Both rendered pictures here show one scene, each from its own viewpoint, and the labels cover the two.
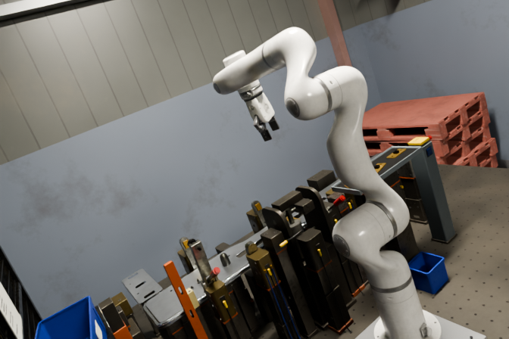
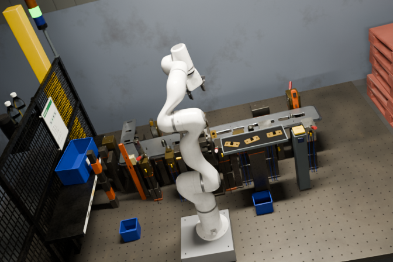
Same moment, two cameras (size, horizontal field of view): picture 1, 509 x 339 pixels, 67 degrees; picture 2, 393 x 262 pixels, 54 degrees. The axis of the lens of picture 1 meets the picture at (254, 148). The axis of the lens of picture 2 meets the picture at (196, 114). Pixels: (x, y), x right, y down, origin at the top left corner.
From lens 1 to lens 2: 1.44 m
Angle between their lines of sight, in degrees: 38
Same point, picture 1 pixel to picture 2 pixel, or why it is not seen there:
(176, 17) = not seen: outside the picture
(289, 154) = (316, 37)
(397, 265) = (202, 204)
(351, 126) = (187, 142)
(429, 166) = (297, 148)
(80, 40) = not seen: outside the picture
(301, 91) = (159, 122)
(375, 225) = (191, 185)
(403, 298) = (203, 216)
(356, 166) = (186, 159)
